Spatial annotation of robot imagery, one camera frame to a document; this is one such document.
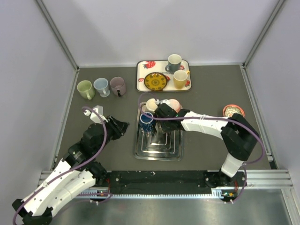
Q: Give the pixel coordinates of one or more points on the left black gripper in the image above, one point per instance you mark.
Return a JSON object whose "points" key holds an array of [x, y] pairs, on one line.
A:
{"points": [[119, 127]]}

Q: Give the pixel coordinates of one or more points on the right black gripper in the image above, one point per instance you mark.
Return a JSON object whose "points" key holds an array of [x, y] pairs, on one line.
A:
{"points": [[164, 128]]}

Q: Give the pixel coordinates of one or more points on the dark blue mug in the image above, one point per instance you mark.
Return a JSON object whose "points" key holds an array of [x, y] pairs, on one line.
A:
{"points": [[147, 123]]}

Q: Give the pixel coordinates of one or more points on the pink mug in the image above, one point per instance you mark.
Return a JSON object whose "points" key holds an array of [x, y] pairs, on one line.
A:
{"points": [[175, 105]]}

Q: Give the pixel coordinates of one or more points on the cream white mug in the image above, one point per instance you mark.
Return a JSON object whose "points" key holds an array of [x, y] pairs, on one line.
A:
{"points": [[152, 105]]}

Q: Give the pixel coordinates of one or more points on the mauve purple mug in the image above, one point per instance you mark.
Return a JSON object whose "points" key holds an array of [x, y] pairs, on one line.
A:
{"points": [[118, 86]]}

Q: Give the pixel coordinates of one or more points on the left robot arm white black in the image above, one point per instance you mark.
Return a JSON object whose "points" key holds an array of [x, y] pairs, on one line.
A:
{"points": [[75, 172]]}

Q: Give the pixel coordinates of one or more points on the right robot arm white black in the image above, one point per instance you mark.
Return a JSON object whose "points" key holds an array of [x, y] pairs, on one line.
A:
{"points": [[238, 135]]}

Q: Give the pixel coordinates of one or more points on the light blue mug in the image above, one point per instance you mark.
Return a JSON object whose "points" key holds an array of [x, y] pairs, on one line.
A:
{"points": [[101, 85]]}

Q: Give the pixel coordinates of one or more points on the yellow mug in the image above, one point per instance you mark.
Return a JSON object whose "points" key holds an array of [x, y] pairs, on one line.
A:
{"points": [[179, 78]]}

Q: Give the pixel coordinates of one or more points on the light green mug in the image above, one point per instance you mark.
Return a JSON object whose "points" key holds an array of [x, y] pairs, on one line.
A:
{"points": [[86, 89]]}

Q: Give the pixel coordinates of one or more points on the grey green mug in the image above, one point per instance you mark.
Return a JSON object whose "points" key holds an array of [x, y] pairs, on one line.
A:
{"points": [[174, 63]]}

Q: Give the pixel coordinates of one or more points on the silver metal tray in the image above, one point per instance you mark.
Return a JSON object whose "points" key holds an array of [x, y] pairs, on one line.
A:
{"points": [[157, 145]]}

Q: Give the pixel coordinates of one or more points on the yellow patterned plate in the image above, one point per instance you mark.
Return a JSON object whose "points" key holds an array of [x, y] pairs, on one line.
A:
{"points": [[155, 81]]}

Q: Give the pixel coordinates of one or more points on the strawberry pattern white tray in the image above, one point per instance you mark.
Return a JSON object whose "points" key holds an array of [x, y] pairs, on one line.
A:
{"points": [[149, 66]]}

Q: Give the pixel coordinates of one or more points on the pink patterned bowl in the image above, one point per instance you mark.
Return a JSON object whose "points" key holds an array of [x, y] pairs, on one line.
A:
{"points": [[231, 109]]}

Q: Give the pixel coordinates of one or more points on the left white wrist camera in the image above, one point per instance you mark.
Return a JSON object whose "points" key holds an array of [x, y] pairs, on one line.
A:
{"points": [[97, 115]]}

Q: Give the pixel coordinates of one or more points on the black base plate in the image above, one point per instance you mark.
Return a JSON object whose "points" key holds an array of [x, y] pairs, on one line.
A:
{"points": [[163, 182]]}

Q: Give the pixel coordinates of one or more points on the grey slotted cable duct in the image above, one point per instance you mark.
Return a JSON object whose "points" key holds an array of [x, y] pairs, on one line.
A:
{"points": [[215, 194]]}

